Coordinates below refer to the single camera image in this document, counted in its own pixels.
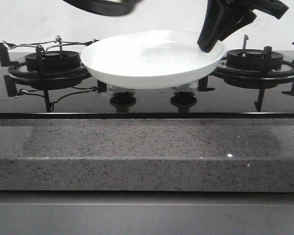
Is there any left black pan support grate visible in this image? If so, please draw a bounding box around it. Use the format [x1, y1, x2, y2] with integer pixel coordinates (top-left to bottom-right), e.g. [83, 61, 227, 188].
[0, 39, 107, 98]

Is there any black pan support grate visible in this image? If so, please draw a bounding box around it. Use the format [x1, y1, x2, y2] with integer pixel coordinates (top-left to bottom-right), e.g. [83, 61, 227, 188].
[192, 35, 294, 113]
[0, 39, 107, 98]

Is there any black frying pan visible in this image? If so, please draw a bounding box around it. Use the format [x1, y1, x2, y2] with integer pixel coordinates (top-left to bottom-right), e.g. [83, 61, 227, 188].
[65, 0, 141, 17]

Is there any silver right stove knob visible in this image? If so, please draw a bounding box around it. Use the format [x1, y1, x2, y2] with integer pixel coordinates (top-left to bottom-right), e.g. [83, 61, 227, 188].
[172, 82, 198, 93]

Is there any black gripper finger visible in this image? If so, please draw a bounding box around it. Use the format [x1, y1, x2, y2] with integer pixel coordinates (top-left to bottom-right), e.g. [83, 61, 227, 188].
[197, 0, 235, 52]
[219, 11, 257, 41]

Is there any left black gas burner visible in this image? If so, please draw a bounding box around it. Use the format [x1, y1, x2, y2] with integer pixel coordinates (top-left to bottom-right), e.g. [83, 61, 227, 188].
[25, 50, 80, 71]

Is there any black glass cooktop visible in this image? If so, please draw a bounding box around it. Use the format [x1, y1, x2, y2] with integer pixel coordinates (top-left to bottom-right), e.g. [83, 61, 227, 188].
[0, 65, 294, 119]

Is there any white round plate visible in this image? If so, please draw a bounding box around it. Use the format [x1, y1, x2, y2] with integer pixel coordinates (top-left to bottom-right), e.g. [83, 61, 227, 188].
[80, 30, 225, 89]

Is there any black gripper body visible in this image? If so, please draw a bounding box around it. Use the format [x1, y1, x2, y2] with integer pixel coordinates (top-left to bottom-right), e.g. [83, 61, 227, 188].
[225, 0, 289, 20]

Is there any black gas burner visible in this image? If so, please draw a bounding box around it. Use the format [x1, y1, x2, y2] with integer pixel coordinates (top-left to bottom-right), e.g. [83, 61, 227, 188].
[25, 50, 80, 71]
[225, 49, 284, 71]

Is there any chrome wire pan reducer ring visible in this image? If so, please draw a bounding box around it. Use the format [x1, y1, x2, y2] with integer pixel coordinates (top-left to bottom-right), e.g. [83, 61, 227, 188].
[2, 35, 100, 53]

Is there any silver stove knob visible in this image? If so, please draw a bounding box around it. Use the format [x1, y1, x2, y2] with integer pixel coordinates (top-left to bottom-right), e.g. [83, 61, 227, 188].
[172, 82, 198, 93]
[108, 85, 134, 95]

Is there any right black pan support grate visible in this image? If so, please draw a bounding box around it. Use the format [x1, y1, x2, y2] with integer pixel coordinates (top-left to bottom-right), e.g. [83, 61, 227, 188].
[192, 35, 294, 113]

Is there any right black gas burner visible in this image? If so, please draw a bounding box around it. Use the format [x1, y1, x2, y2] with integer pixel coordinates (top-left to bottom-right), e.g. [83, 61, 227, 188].
[225, 49, 284, 71]

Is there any silver left stove knob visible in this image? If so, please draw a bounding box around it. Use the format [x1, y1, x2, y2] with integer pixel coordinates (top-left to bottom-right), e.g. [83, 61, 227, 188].
[108, 85, 134, 95]

